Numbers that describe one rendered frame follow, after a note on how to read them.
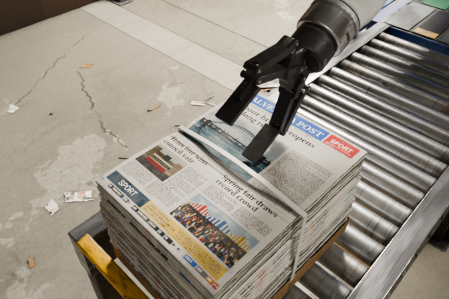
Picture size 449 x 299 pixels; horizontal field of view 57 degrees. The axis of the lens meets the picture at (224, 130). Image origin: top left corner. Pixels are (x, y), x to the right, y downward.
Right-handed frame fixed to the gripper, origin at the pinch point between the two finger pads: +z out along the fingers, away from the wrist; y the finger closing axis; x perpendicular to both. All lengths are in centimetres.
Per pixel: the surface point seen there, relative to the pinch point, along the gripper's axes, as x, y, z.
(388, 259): -23.7, 35.3, -2.7
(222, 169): 1.9, 5.6, 5.2
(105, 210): 13.7, 3.4, 22.7
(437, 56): 1, 74, -77
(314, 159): -7.9, 10.7, -5.8
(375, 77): 10, 62, -54
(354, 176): -13.4, 17.4, -8.7
